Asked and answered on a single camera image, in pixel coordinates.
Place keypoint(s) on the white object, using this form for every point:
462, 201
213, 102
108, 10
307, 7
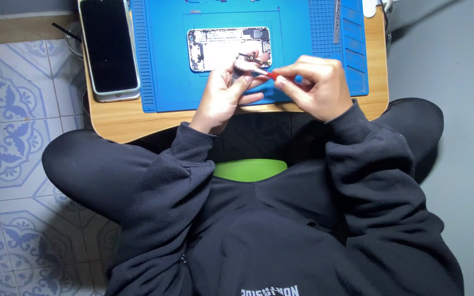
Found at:
375, 7

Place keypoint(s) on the person's left hand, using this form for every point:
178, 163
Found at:
224, 96

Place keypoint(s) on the blue silicone repair mat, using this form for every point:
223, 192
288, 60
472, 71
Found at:
171, 53

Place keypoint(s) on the metal tweezers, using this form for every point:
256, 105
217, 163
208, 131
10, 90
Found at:
337, 20

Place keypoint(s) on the small phone circuit component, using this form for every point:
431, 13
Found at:
249, 62

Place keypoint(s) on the green plastic stool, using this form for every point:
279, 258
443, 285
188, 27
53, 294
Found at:
250, 170

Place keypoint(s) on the person's black clothed body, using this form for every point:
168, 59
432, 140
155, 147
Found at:
261, 230

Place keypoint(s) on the opened phone rear housing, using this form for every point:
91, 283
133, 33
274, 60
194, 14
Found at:
216, 47

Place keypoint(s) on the black phone screen assembly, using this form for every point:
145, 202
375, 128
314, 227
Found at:
108, 45

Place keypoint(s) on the person's right hand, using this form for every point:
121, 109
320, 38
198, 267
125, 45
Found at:
319, 88

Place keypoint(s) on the small wooden lap table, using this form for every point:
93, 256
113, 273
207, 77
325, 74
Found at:
113, 119

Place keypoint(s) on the clear glass bowl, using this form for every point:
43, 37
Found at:
73, 39

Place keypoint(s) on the black thin stick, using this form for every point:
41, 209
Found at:
66, 31

